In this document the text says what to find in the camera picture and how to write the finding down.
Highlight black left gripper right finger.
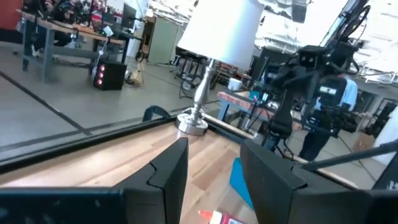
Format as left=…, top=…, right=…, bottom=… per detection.
left=239, top=139, right=358, bottom=224

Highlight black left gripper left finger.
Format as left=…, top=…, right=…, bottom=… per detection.
left=113, top=136, right=190, bottom=224

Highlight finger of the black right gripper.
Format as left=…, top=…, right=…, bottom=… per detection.
left=267, top=88, right=295, bottom=141

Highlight large red food coloring bottle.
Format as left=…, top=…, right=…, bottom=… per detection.
left=198, top=210, right=246, bottom=224

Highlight teal plastic bin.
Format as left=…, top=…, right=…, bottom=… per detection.
left=229, top=157, right=254, bottom=209

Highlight blue-legged red top table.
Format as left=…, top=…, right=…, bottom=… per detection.
left=216, top=90, right=277, bottom=124

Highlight person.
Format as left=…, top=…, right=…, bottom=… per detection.
left=298, top=74, right=359, bottom=162

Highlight black rig pole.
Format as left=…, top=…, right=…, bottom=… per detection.
left=300, top=141, right=398, bottom=172

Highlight white shade silver table lamp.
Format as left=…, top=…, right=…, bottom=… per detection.
left=174, top=0, right=265, bottom=137

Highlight black computer tower red lights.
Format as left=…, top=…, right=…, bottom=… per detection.
left=93, top=60, right=127, bottom=91

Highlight grey-green cabinet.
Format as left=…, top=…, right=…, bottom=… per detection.
left=147, top=17, right=184, bottom=65

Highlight black computer monitor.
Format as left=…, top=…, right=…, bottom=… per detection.
left=120, top=2, right=137, bottom=30

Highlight wooden top workbench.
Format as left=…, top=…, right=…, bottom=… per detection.
left=20, top=11, right=142, bottom=83

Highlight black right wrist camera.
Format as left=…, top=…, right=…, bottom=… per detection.
left=297, top=45, right=320, bottom=70

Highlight black curved strap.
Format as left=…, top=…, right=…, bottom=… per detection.
left=142, top=105, right=172, bottom=123

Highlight black table edge rail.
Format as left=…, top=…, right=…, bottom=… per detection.
left=0, top=115, right=259, bottom=174

